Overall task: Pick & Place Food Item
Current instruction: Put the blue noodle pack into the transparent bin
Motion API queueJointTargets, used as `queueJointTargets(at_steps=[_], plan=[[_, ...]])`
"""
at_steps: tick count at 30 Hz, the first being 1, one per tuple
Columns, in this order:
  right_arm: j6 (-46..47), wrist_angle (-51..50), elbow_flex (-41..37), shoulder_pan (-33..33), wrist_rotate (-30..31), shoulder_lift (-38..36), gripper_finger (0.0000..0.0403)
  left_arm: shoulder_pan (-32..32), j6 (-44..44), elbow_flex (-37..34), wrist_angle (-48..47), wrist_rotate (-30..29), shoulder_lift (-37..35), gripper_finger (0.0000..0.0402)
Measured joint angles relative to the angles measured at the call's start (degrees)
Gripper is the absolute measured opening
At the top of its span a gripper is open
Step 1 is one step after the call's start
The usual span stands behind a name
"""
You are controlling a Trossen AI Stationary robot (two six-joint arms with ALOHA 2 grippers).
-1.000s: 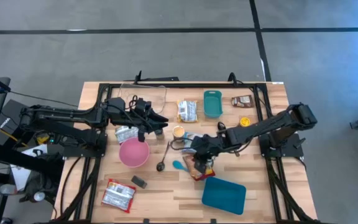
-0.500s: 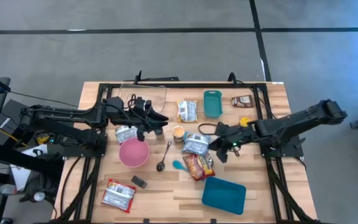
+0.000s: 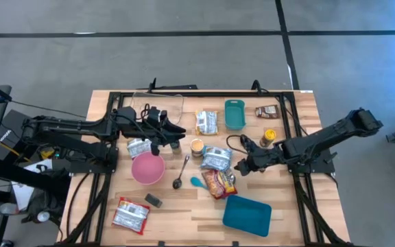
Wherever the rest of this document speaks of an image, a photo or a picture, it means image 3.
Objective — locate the red-edged white ramen packet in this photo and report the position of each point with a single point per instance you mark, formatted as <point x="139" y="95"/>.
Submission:
<point x="130" y="215"/>

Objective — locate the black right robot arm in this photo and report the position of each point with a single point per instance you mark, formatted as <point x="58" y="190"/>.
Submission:
<point x="321" y="137"/>

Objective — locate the teal plastic spoon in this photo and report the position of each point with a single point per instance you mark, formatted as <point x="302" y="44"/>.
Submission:
<point x="197" y="182"/>

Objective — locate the small dark green box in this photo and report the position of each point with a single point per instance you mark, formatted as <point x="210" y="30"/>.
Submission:
<point x="153" y="200"/>

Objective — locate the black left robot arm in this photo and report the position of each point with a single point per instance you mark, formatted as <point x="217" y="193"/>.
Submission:
<point x="74" y="127"/>

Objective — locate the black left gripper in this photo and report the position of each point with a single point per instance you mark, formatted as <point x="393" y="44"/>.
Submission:
<point x="158" y="127"/>

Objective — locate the black desk beam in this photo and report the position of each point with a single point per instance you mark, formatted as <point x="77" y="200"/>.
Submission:
<point x="19" y="175"/>

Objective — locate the pink plastic bowl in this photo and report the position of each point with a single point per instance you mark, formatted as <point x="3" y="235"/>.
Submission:
<point x="147" y="168"/>

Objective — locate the small yellow item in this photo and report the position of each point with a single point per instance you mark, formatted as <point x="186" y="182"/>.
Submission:
<point x="46" y="153"/>

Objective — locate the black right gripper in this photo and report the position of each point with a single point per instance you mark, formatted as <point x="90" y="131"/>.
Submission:
<point x="264" y="154"/>

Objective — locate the brown snack packet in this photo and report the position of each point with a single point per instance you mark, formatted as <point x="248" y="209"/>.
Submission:
<point x="267" y="112"/>

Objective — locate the clear plastic container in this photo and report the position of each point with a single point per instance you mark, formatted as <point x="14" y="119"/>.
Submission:
<point x="170" y="103"/>

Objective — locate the white blue ramen packet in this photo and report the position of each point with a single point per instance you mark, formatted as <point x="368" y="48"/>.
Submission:
<point x="216" y="158"/>

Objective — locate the black-lid spice jar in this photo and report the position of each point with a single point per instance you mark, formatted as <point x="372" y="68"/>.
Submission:
<point x="176" y="147"/>

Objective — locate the yellow-lid spice jar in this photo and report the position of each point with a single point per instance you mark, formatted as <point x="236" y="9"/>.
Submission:
<point x="268" y="137"/>

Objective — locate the red yellow ramen packet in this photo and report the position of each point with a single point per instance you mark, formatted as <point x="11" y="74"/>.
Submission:
<point x="218" y="185"/>

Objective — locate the white paper sheet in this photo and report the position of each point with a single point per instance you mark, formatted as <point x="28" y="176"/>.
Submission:
<point x="22" y="195"/>

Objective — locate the dark teal plastic tray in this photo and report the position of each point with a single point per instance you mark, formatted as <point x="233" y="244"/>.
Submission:
<point x="247" y="215"/>

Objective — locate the white ramen noodle packet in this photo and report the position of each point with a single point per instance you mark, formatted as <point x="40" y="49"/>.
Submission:
<point x="206" y="123"/>

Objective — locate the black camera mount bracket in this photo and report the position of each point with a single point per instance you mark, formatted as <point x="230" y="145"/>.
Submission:
<point x="173" y="87"/>

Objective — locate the short dark metal spoon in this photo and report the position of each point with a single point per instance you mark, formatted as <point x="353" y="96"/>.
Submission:
<point x="177" y="184"/>

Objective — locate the mint green plastic basket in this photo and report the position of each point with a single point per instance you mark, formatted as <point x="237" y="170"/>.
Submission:
<point x="234" y="116"/>

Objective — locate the beige-lid seasoning jar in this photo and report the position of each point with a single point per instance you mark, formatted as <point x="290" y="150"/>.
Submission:
<point x="197" y="147"/>

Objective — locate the small white cup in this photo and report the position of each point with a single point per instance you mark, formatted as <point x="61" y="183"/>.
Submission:
<point x="43" y="216"/>

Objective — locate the silver metal spoon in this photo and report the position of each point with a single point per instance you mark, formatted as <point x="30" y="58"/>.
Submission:
<point x="232" y="178"/>

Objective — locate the silver green foil packet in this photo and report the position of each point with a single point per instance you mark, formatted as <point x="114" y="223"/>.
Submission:
<point x="137" y="147"/>

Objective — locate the black equipment box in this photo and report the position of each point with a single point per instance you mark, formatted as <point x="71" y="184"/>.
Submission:
<point x="12" y="130"/>

